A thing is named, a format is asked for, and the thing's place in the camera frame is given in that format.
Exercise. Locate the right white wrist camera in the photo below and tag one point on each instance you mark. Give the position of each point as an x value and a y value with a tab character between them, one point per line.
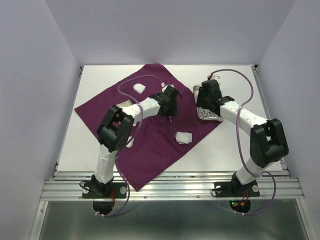
217	78

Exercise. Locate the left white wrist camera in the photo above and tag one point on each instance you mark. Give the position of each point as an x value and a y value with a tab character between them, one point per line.
165	86

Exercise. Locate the white gauze pad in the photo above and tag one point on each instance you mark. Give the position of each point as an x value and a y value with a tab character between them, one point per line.
130	144
183	137
139	88

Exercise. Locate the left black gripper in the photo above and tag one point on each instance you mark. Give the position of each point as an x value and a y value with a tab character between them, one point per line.
173	111

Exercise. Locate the white gauze pad top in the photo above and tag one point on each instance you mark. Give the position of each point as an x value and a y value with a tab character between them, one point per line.
139	88

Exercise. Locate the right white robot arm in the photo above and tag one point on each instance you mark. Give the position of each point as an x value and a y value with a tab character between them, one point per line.
268	143

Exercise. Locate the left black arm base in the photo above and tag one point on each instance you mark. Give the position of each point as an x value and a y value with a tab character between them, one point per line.
94	189

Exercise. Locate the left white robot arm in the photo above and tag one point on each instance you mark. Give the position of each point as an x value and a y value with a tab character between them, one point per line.
114	131

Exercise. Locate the purple surgical drape cloth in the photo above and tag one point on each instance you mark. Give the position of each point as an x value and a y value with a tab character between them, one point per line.
155	148

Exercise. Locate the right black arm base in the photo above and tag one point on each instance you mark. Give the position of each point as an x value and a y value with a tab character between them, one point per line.
234	189

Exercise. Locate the white gauze pad lower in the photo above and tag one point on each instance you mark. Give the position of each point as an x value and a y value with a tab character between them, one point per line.
130	144

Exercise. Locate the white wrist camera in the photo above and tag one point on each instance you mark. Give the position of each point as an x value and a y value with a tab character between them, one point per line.
165	86
217	78

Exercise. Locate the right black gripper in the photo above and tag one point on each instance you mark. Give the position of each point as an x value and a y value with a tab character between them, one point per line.
200	101

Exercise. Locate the aluminium frame rail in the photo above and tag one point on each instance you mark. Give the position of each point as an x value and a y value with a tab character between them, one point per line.
172	186

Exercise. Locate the stainless steel instrument tray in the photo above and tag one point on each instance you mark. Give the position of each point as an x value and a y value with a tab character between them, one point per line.
204	114

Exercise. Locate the white gauze pad right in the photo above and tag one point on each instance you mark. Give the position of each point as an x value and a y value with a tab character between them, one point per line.
183	137

